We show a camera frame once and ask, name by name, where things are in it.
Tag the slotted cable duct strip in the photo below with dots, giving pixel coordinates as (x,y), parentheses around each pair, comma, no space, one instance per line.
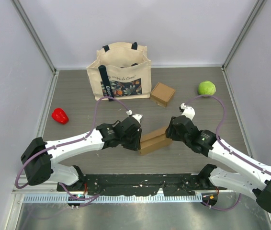
(159,198)

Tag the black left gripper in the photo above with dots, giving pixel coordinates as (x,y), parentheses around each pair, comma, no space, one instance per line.
(136,145)

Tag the red bell pepper toy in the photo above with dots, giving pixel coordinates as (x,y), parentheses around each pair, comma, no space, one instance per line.
(60,116)

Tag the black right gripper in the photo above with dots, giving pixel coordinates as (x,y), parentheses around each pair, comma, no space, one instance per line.
(171,132)

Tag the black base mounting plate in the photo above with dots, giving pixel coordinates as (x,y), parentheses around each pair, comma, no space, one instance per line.
(172,184)

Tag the beige canvas tote bag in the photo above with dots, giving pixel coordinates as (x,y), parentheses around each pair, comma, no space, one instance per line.
(121,70)

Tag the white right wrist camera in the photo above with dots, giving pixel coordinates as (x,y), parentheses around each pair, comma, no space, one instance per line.
(187,111)

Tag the green cabbage ball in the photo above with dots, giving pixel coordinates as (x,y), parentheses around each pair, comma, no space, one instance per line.
(206,88)

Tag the spare brown cardboard box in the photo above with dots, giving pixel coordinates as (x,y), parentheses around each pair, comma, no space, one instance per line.
(154,141)

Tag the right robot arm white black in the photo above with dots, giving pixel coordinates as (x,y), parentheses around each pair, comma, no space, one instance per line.
(251,178)

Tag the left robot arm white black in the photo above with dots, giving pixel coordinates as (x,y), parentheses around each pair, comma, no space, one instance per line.
(42,160)

